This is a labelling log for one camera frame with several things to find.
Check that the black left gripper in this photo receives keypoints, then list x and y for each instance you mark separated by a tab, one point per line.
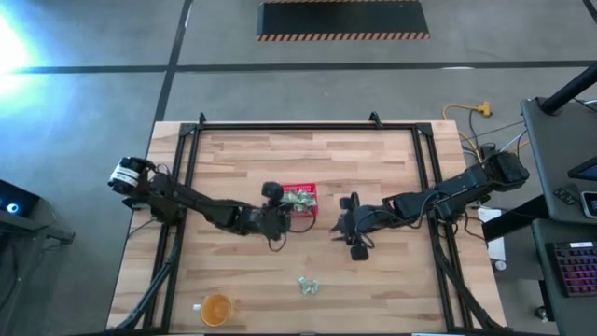
263	221

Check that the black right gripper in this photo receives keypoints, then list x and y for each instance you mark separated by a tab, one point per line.
368	224

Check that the green printed packet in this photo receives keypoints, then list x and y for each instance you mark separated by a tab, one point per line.
292	196
315	287
299	206
311	201
302	195
304	284

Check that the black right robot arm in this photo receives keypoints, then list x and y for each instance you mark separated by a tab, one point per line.
448	190

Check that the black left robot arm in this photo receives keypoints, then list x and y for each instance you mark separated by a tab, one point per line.
200	205

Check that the red plastic slotted basket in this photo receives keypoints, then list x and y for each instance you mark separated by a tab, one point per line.
303	185

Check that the orange round cup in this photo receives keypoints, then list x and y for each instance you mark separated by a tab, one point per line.
217	310

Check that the small white cap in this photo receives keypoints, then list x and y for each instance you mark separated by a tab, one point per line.
197	307

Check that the white paper box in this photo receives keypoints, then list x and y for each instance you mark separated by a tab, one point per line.
496	249

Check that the white round cap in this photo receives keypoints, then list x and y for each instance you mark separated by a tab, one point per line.
500	265

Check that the black hazard striped floor mat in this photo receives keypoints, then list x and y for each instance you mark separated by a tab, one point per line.
342	18

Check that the black caster wheel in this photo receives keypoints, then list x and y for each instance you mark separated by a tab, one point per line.
542	313

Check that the small black remote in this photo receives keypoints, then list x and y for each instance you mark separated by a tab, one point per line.
565	196

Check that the black keyboard pink backlight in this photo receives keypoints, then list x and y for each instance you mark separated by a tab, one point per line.
578	268

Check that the dark grey desk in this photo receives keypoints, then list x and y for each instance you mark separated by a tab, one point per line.
573	317

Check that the black smartphone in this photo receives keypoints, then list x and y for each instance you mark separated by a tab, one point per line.
590	204

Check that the black tablet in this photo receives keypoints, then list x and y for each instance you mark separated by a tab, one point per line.
585	172

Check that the dark grey cart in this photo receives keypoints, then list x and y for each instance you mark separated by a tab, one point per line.
32	226

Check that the black monitor pole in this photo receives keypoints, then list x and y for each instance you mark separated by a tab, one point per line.
569	88

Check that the black box blue light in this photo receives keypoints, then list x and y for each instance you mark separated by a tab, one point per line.
21	196

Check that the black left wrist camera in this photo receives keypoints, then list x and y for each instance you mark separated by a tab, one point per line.
273	191

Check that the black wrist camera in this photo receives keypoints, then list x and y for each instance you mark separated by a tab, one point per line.
273	191
359	253

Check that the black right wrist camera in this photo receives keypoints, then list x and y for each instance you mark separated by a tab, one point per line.
359	253

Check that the black aluminium table frame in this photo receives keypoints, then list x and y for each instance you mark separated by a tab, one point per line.
303	126

